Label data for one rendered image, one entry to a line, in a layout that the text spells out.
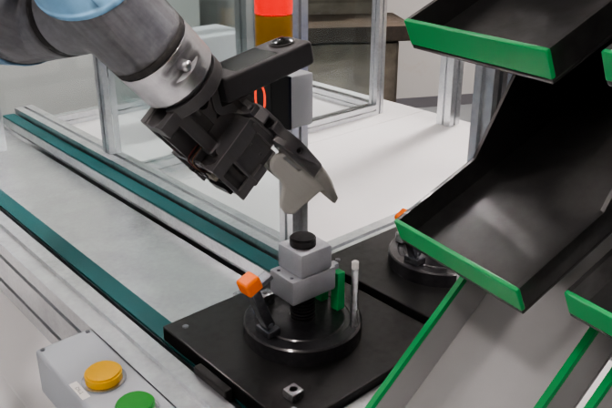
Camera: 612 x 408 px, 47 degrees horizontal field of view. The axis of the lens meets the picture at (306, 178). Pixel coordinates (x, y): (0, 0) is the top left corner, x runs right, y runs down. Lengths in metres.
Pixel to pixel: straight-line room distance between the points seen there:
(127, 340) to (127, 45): 0.43
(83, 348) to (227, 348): 0.17
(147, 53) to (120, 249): 0.65
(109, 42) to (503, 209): 0.34
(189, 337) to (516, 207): 0.44
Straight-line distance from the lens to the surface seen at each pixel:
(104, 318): 0.95
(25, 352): 1.09
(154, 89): 0.61
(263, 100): 0.95
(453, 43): 0.50
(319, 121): 1.93
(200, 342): 0.85
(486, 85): 0.63
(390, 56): 3.96
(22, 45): 0.65
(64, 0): 0.57
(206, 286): 1.07
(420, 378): 0.68
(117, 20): 0.57
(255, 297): 0.78
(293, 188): 0.71
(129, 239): 1.23
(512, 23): 0.53
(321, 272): 0.81
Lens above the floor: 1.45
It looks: 22 degrees down
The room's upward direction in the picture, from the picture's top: straight up
